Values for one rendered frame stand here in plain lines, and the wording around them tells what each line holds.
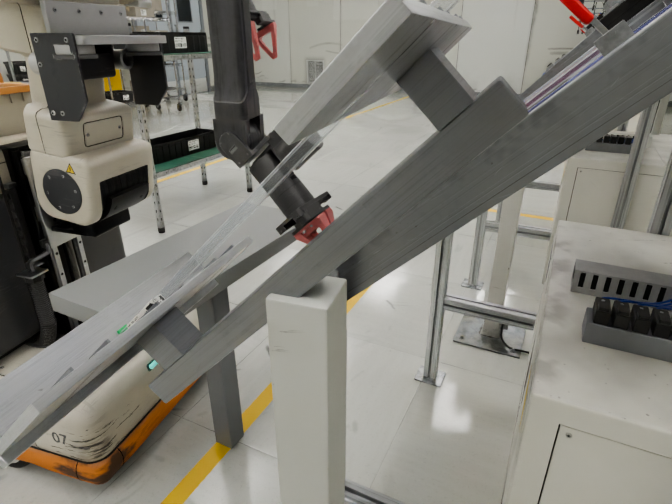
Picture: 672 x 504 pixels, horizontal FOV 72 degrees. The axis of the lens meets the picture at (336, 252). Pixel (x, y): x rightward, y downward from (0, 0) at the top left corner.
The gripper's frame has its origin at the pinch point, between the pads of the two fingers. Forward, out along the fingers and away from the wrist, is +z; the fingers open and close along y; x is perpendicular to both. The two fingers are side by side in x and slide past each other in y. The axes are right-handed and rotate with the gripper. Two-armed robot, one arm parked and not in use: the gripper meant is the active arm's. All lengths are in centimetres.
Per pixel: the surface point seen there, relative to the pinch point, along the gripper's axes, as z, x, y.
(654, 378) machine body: 39.9, -27.9, 0.4
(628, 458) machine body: 42.6, -22.2, -9.6
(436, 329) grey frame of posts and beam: 40, 32, 60
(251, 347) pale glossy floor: 10, 92, 48
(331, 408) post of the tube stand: 11.0, -11.0, -32.2
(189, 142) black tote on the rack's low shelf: -108, 153, 161
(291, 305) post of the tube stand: 0.4, -16.9, -33.5
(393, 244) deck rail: 3.6, -15.2, -9.9
